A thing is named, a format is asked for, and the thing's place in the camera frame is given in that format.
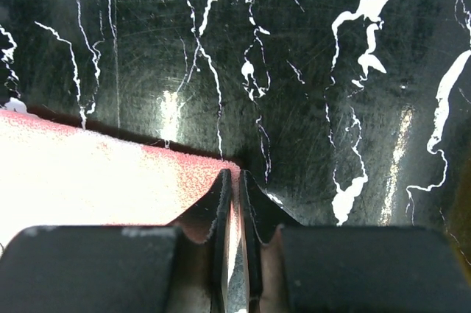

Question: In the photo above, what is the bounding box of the pink striped cloth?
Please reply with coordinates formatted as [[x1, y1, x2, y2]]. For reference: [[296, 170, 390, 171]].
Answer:
[[1, 110, 240, 245]]

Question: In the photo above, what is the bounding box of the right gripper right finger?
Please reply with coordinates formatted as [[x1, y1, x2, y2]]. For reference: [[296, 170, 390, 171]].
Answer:
[[239, 170, 470, 312]]

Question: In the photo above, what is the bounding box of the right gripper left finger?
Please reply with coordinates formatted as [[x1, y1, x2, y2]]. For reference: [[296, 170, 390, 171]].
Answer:
[[1, 169, 232, 312]]

